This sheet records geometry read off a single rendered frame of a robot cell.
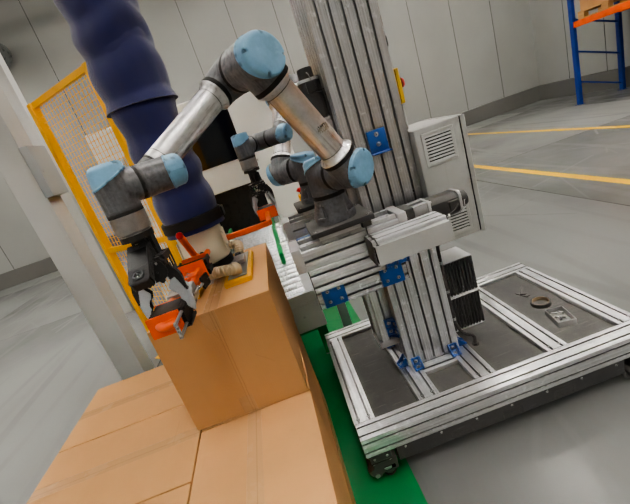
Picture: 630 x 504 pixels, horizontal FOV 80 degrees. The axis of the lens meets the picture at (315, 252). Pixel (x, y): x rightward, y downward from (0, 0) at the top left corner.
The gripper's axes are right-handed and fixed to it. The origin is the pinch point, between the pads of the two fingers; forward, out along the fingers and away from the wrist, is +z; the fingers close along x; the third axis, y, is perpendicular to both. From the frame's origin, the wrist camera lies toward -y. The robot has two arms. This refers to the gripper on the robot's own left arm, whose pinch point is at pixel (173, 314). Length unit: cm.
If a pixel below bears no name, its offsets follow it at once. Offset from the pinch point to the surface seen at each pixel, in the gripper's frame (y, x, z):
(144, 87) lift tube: 51, -5, -56
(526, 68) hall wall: 972, -814, 20
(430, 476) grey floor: 25, -51, 108
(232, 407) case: 28, 7, 49
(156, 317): -4.0, 1.9, -2.1
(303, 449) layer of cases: 4, -14, 53
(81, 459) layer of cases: 38, 66, 53
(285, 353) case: 28.1, -16.6, 36.5
